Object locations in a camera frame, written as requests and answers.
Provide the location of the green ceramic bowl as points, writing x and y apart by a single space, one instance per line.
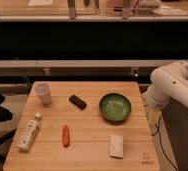
115 107

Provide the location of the white bottle with label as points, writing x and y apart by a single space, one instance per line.
29 133

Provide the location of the black rectangular bar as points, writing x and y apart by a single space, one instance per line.
78 102

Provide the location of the wooden shelf rail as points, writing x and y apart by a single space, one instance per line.
82 63

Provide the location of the orange carrot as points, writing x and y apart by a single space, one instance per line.
65 136

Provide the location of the white sponge block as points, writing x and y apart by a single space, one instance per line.
116 148

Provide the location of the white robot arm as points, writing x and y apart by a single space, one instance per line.
167 81

